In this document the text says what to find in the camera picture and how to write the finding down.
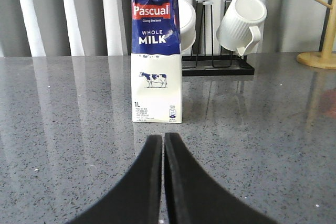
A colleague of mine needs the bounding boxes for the white ribbed mug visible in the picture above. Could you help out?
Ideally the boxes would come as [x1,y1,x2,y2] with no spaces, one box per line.
[216,0,267,56]

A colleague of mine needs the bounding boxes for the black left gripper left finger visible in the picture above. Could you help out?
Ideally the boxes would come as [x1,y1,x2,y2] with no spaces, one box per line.
[70,135,162,223]

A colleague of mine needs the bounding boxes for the blue white milk carton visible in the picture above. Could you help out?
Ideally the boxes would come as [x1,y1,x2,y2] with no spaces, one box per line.
[131,0,182,123]

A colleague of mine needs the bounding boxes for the black wire mug rack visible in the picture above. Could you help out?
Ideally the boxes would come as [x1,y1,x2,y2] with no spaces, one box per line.
[182,0,255,77]

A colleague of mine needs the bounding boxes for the white smiley face mug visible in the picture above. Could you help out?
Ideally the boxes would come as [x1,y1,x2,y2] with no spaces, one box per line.
[178,0,196,52]

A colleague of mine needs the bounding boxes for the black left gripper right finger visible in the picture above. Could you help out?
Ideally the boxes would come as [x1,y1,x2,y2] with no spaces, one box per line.
[164,133,275,223]

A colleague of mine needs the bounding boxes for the grey pleated curtain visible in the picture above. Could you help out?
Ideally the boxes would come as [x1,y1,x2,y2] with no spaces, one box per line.
[1,0,330,57]

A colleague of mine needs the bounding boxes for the wooden mug tree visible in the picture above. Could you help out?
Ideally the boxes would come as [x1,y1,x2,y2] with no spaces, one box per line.
[296,0,335,70]

